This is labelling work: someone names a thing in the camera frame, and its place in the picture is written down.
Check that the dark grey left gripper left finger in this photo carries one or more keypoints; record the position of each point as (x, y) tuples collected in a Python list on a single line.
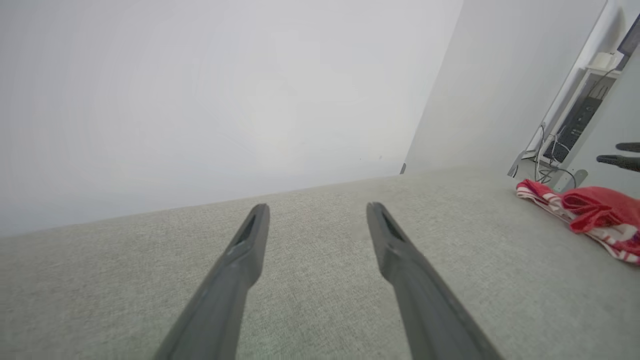
[(235, 270)]

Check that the grey metal bracket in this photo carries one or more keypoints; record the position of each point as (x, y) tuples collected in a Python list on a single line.
[(513, 169), (580, 177)]

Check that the red and white garment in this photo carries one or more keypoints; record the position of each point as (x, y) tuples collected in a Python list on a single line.
[(600, 205)]

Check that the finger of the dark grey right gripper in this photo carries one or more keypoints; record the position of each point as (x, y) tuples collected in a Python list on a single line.
[(625, 161), (631, 147)]

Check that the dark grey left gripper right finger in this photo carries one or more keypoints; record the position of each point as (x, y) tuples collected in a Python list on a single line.
[(405, 272)]

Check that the dark flat panel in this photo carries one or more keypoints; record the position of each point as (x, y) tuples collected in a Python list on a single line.
[(632, 37)]

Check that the black electronic device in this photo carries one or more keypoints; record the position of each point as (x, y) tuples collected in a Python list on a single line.
[(575, 125)]

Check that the small white box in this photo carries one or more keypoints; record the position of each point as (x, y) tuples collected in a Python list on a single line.
[(605, 61)]

